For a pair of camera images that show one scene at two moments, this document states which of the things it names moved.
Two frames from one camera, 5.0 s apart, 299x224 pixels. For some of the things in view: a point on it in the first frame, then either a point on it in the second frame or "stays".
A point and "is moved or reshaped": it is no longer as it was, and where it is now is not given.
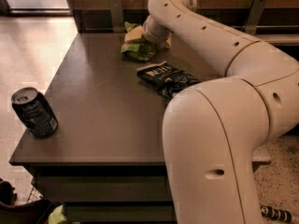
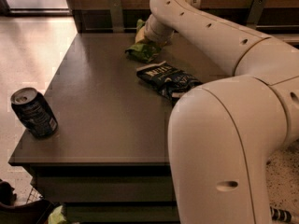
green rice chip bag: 135,48 is moved or reshaped
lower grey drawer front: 120,214 stays
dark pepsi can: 34,112 stays
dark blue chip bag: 165,77 stays
